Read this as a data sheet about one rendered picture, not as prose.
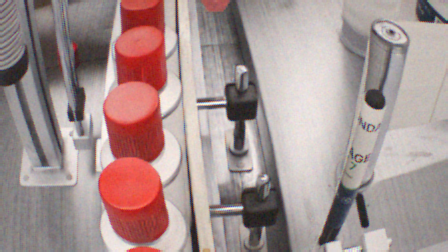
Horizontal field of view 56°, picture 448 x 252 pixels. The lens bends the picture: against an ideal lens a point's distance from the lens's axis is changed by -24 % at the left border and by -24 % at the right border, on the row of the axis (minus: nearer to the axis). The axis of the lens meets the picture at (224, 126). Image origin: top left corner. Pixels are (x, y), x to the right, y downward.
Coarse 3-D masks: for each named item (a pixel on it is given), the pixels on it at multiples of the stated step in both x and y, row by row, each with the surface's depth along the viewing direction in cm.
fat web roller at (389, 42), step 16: (384, 32) 36; (400, 32) 36; (384, 48) 35; (400, 48) 34; (368, 64) 38; (384, 64) 36; (400, 64) 36; (368, 80) 39; (384, 80) 37; (400, 80) 38; (384, 112) 40; (384, 128) 42; (336, 176) 49; (368, 176) 47
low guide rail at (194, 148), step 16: (192, 80) 53; (192, 96) 51; (192, 112) 50; (192, 128) 49; (192, 144) 48; (192, 160) 47; (192, 176) 45; (192, 192) 45; (208, 208) 43; (208, 224) 42; (208, 240) 41
